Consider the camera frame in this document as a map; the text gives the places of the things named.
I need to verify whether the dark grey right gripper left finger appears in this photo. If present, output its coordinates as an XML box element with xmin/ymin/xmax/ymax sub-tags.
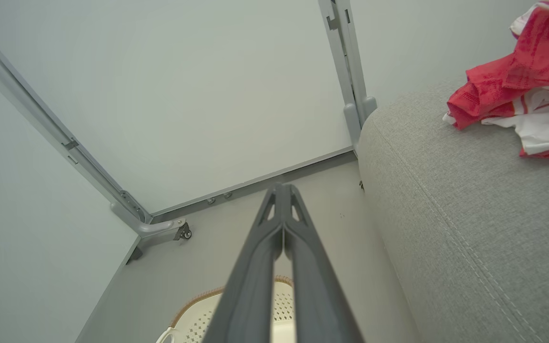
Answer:
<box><xmin>202</xmin><ymin>184</ymin><xmax>285</xmax><ymax>343</ymax></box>

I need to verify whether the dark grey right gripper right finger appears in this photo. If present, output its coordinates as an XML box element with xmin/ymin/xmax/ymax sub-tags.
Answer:
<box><xmin>283</xmin><ymin>184</ymin><xmax>366</xmax><ymax>343</ymax></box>

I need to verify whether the red and white clothing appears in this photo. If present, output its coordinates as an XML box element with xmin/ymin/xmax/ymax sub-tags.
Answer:
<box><xmin>442</xmin><ymin>0</ymin><xmax>549</xmax><ymax>161</ymax></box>

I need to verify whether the beige plastic laundry basket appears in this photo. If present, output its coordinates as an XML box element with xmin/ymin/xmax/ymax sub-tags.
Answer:
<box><xmin>155</xmin><ymin>275</ymin><xmax>299</xmax><ymax>343</ymax></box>

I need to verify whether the grey fabric sofa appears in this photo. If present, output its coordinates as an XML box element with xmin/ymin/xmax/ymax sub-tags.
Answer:
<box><xmin>357</xmin><ymin>79</ymin><xmax>549</xmax><ymax>343</ymax></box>

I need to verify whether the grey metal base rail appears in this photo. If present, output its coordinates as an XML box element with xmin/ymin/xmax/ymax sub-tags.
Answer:
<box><xmin>150</xmin><ymin>147</ymin><xmax>357</xmax><ymax>224</ymax></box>

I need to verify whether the grey metal partition post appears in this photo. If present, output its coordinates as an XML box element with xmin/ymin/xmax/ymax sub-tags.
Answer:
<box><xmin>317</xmin><ymin>0</ymin><xmax>378</xmax><ymax>149</ymax></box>
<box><xmin>0</xmin><ymin>17</ymin><xmax>188</xmax><ymax>263</ymax></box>

